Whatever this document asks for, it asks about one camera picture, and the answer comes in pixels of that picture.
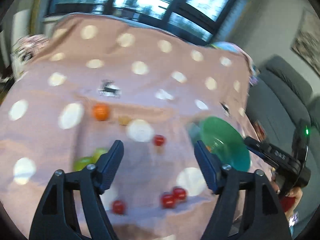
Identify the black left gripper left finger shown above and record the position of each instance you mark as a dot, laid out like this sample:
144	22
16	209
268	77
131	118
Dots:
56	217

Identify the grey sofa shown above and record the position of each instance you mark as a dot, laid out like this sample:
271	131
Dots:
279	100

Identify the small tan fruit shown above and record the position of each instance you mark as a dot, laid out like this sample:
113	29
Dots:
124	120

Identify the green apple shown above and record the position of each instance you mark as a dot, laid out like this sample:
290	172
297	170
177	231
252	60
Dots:
97	153
81	163

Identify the framed wall picture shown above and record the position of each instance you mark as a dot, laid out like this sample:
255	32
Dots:
306	41

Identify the red tomato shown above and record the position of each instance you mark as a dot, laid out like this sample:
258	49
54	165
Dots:
168	201
119	207
159	140
179	193

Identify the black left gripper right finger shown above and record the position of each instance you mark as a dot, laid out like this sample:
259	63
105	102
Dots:
262	216

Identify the pink polka dot blanket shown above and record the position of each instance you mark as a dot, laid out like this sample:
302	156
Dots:
159	81

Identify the green bowl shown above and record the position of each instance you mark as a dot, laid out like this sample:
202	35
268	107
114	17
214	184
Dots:
221	139

